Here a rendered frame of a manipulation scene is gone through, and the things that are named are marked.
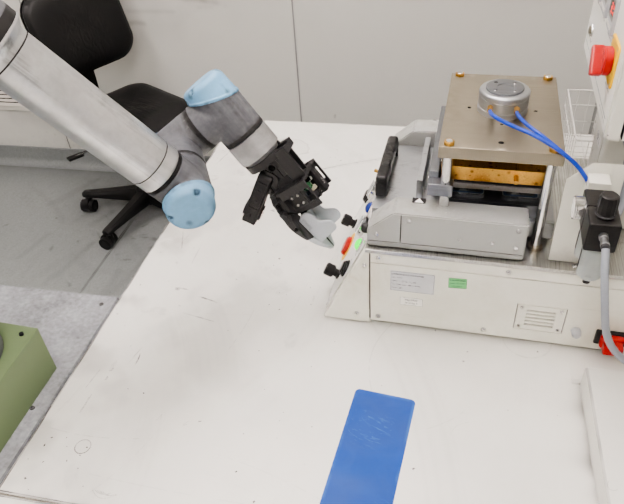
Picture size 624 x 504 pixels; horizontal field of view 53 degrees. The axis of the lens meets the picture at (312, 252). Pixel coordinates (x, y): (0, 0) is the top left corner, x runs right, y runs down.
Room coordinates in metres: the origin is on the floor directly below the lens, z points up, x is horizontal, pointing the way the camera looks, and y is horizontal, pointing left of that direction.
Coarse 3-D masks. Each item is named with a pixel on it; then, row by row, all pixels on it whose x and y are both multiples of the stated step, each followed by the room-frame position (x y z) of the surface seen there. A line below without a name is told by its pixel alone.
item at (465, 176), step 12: (456, 168) 0.84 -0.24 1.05; (468, 168) 0.84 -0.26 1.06; (480, 168) 0.83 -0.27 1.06; (492, 168) 0.83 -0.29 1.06; (504, 168) 0.82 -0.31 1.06; (516, 168) 0.82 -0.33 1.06; (528, 168) 0.82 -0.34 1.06; (540, 168) 0.82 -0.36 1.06; (456, 180) 0.84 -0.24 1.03; (468, 180) 0.84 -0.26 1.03; (480, 180) 0.83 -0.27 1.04; (492, 180) 0.82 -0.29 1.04; (504, 180) 0.82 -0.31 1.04; (516, 180) 0.80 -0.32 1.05; (528, 180) 0.81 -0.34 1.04; (540, 180) 0.80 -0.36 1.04; (528, 192) 0.81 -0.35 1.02
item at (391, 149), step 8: (392, 136) 1.04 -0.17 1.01; (392, 144) 1.01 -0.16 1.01; (384, 152) 0.99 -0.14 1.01; (392, 152) 0.98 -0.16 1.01; (384, 160) 0.96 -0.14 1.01; (392, 160) 0.96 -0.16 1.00; (384, 168) 0.93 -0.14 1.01; (376, 176) 0.91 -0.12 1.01; (384, 176) 0.91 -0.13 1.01; (376, 184) 0.91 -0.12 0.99; (384, 184) 0.90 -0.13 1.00; (376, 192) 0.91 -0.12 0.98; (384, 192) 0.90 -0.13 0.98
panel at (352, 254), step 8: (368, 200) 1.08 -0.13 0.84; (360, 208) 1.13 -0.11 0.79; (360, 216) 1.06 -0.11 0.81; (368, 224) 0.91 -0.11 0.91; (352, 232) 1.05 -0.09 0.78; (352, 240) 0.98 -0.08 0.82; (352, 248) 0.94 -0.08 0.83; (360, 248) 0.85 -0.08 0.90; (344, 256) 0.97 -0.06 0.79; (352, 256) 0.89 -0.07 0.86; (352, 264) 0.84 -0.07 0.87; (344, 272) 0.86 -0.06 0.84; (336, 280) 0.91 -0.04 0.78; (336, 288) 0.86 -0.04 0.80; (328, 304) 0.86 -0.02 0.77
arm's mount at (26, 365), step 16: (16, 336) 0.75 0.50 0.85; (32, 336) 0.75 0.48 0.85; (16, 352) 0.71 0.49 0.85; (32, 352) 0.73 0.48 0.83; (48, 352) 0.76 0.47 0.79; (0, 368) 0.68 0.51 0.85; (16, 368) 0.69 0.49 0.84; (32, 368) 0.72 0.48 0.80; (48, 368) 0.75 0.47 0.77; (0, 384) 0.65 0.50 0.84; (16, 384) 0.68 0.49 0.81; (32, 384) 0.70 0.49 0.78; (0, 400) 0.64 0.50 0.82; (16, 400) 0.66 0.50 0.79; (32, 400) 0.69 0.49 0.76; (0, 416) 0.63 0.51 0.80; (16, 416) 0.65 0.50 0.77; (0, 432) 0.61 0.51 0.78; (0, 448) 0.60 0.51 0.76
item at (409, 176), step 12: (396, 156) 1.03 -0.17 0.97; (408, 156) 1.03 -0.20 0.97; (420, 156) 1.03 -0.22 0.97; (396, 168) 0.99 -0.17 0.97; (408, 168) 0.99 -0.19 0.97; (420, 168) 0.92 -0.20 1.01; (396, 180) 0.95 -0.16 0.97; (408, 180) 0.95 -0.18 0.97; (420, 180) 0.88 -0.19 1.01; (396, 192) 0.91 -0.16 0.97; (408, 192) 0.91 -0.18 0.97; (420, 192) 0.88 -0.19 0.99; (384, 204) 0.88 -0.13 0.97; (552, 204) 0.84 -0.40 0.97; (552, 216) 0.81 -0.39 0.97; (552, 228) 0.79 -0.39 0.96
